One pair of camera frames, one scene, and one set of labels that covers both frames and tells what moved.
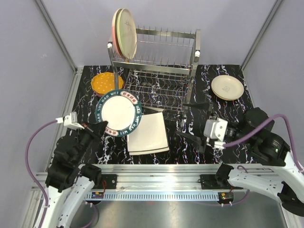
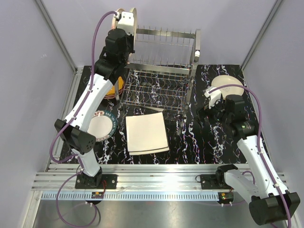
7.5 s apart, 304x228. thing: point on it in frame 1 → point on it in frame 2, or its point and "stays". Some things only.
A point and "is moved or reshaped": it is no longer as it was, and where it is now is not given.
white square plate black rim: (135, 153) stays
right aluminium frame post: (274, 8) stays
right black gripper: (200, 144) → (204, 111)
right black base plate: (209, 182) stays
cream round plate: (227, 87) stays
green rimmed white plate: (122, 111) is moved or reshaped
